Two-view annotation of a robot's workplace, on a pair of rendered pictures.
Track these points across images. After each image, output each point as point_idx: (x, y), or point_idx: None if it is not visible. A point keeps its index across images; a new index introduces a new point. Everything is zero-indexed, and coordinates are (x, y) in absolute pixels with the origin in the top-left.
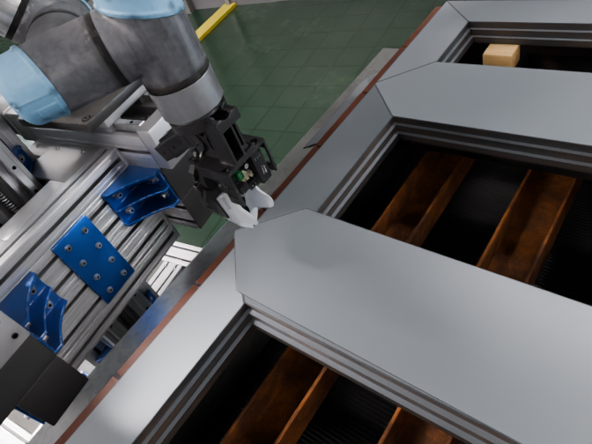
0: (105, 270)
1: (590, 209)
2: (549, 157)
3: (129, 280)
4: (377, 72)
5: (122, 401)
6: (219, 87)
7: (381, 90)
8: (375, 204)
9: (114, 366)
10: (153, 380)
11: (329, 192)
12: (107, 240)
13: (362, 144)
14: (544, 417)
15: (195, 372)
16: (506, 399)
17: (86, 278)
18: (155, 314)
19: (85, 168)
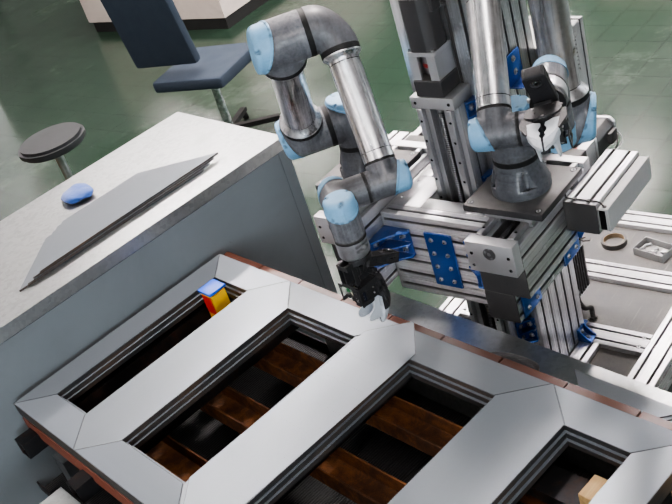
0: (444, 269)
1: None
2: None
3: (458, 289)
4: None
5: (318, 302)
6: (351, 257)
7: (538, 387)
8: (557, 462)
9: (400, 305)
10: (324, 310)
11: (425, 364)
12: (457, 259)
13: (467, 378)
14: (248, 441)
15: (325, 326)
16: (260, 431)
17: (432, 261)
18: (433, 315)
19: (474, 219)
